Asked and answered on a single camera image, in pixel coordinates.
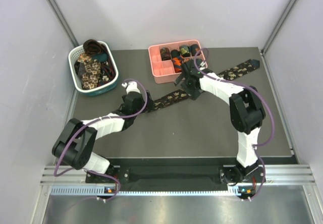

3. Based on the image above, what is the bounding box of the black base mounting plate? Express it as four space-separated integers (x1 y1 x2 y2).
85 155 298 192

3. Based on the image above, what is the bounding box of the rolled orange navy striped tie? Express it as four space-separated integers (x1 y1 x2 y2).
172 56 184 73

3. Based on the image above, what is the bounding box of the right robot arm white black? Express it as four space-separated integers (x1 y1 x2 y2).
174 59 265 182

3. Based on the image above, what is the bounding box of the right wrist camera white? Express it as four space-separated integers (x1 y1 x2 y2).
196 59 207 70

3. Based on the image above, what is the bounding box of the rolled maroon patterned tie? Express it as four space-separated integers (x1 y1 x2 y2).
160 47 172 61

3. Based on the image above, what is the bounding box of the rolled dark green tie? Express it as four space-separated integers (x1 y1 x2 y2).
190 44 200 57

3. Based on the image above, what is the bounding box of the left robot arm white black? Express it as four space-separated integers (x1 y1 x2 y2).
51 90 153 182

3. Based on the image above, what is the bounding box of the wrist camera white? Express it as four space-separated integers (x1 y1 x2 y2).
196 59 207 70
122 81 141 94

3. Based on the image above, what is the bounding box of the pink divided organizer box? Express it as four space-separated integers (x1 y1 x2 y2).
148 39 205 84

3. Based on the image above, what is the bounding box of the rolled black tie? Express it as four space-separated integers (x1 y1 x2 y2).
171 49 181 59

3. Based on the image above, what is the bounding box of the brown patterned tie in basket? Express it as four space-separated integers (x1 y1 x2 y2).
83 39 108 56

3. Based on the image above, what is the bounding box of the purple cable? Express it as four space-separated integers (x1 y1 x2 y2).
193 47 276 201
53 79 148 204

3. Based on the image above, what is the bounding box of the teal white laundry basket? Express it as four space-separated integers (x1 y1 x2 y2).
68 39 119 96

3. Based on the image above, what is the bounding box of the dark grey table mat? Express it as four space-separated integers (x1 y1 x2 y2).
68 47 297 164

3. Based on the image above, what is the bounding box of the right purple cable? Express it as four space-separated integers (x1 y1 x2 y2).
193 47 276 201

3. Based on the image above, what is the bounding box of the black gold floral tie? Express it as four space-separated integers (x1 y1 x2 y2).
153 59 260 112

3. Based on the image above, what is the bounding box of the rolled green yellow tie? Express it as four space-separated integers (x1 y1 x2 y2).
179 45 191 58

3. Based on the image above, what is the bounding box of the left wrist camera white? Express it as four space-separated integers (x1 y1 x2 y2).
122 81 141 94

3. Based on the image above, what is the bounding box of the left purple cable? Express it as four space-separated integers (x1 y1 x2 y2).
53 79 148 204

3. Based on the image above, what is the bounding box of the aluminium frame rail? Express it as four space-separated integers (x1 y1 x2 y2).
40 164 316 197

